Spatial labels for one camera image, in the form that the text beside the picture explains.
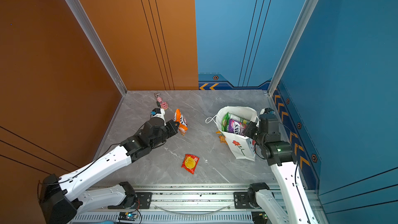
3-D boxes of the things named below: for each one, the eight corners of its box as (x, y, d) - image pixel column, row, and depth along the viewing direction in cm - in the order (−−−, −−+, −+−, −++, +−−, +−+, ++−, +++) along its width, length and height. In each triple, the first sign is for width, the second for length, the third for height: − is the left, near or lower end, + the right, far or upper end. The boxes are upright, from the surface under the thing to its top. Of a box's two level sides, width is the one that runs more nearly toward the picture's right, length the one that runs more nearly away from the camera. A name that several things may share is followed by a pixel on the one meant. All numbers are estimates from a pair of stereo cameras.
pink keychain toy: (161, 112, 109) (160, 110, 107) (151, 97, 119) (150, 95, 117) (169, 108, 112) (169, 105, 110) (159, 93, 121) (158, 91, 119)
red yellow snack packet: (180, 169, 85) (180, 167, 83) (186, 154, 90) (186, 153, 88) (194, 174, 83) (194, 172, 81) (199, 159, 88) (199, 157, 87)
